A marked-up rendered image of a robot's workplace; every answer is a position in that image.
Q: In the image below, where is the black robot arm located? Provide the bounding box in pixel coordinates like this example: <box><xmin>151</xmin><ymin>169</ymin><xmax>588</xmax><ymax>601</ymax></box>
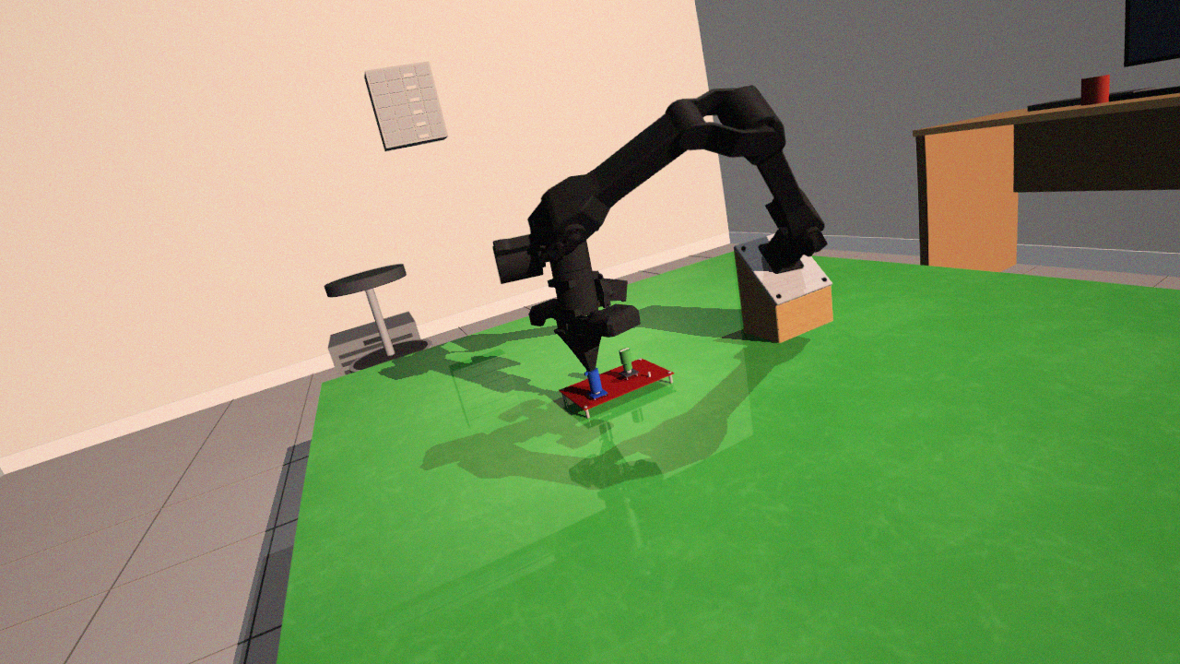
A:
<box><xmin>492</xmin><ymin>85</ymin><xmax>828</xmax><ymax>284</ymax></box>

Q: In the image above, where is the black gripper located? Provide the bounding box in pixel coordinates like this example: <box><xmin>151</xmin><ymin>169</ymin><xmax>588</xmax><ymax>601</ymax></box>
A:
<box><xmin>529</xmin><ymin>267</ymin><xmax>641</xmax><ymax>372</ymax></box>

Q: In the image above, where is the red circuit board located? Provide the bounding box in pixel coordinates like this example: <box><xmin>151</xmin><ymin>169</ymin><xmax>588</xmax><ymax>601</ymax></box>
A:
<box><xmin>559</xmin><ymin>348</ymin><xmax>674</xmax><ymax>419</ymax></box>

